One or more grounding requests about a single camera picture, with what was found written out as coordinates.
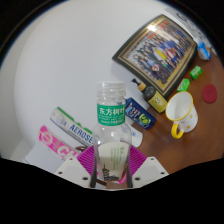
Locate dark yellow-labelled pump bottle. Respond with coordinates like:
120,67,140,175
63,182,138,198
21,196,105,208
131,77,169,114

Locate framed group photo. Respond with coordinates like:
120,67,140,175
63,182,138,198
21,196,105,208
111,13,198,100

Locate flat round red coaster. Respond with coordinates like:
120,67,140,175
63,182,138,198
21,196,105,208
201,83,218,104

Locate white tube with blue cap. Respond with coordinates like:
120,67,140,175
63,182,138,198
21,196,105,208
128,123,144,148

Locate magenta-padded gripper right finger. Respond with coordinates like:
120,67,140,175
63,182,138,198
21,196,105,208
125,145,169,190

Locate dark blue pump bottle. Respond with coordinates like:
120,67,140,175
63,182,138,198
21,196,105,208
125,96,157,130

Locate white mug with yellow handle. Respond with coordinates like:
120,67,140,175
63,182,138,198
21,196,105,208
165,90,199,140

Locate blue tissue pack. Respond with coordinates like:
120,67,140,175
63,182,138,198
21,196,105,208
196,40,212,61

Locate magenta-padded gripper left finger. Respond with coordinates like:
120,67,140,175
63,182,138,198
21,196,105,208
54,145,98,190

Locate clear green-labelled drink bottle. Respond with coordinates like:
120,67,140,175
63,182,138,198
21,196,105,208
91,80,133,190

